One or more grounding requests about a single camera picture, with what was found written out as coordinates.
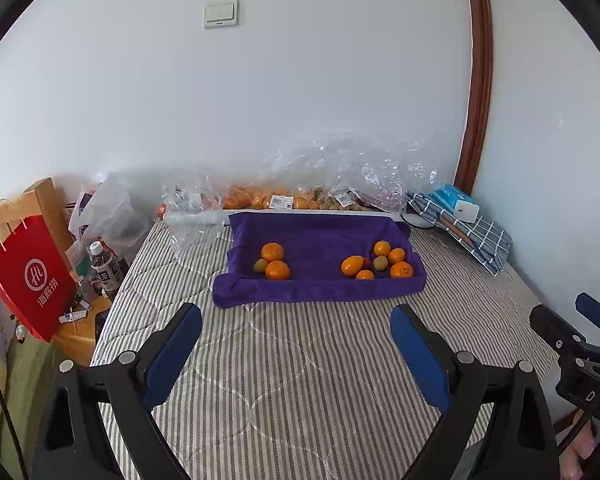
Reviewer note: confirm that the black phone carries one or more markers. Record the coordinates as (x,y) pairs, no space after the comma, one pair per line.
(101,325)

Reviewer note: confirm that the clear water bottle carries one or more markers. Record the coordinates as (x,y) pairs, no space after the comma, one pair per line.
(102,270)

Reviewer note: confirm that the red paper bag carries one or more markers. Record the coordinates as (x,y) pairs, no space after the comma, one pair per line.
(10,280)

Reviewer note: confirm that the green cloth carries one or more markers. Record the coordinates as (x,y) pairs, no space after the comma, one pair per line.
(30,375)

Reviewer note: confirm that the light wooden chair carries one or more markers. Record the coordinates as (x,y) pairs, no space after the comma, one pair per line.
(37,195)

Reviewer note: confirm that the small green fruit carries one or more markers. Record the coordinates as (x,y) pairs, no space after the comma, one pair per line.
(380,262)
(260,265)

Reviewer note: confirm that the blue white tissue pack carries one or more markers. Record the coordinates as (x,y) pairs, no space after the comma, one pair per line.
(455,200)

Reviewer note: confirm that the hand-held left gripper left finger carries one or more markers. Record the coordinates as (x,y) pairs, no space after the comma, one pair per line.
(172,355)

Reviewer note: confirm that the small white remote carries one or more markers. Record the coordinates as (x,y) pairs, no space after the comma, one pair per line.
(72,316)

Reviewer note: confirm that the purple towel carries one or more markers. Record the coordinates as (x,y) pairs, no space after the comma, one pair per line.
(320,240)

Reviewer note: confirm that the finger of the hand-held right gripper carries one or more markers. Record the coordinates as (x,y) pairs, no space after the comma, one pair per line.
(555,330)
(597,312)

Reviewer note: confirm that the folded grey checked cloth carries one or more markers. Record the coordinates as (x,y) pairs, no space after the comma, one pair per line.
(485,245)

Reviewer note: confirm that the wooden nightstand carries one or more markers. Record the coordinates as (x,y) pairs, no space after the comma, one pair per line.
(77,340)

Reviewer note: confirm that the white plastic bag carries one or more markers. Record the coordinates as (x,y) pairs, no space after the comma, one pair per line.
(115,210)

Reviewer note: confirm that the large orange with stem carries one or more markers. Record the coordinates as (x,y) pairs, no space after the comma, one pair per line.
(401,270)

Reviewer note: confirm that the crumpled clear plastic wrap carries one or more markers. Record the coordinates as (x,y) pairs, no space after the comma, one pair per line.
(190,200)

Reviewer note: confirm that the striped bed cover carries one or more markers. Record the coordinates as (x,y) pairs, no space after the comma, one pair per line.
(305,360)

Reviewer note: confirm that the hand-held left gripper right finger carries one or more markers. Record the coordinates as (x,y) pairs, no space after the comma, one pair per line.
(420,355)

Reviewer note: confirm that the brown wooden door frame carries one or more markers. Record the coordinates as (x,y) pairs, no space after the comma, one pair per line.
(480,85)

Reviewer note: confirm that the small orange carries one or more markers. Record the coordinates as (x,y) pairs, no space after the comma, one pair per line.
(382,248)
(396,256)

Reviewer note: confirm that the clear bag of oranges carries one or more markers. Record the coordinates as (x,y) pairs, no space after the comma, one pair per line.
(250,195)

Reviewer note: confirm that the large clear plastic bag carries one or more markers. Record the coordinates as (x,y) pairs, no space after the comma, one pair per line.
(380,175)

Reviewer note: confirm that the white wall switch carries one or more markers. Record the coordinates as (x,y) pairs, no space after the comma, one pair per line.
(221,13)

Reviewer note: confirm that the person's right hand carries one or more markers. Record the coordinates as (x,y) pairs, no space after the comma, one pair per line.
(577,452)

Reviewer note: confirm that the tiny orange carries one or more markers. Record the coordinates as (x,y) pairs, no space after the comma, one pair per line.
(365,275)

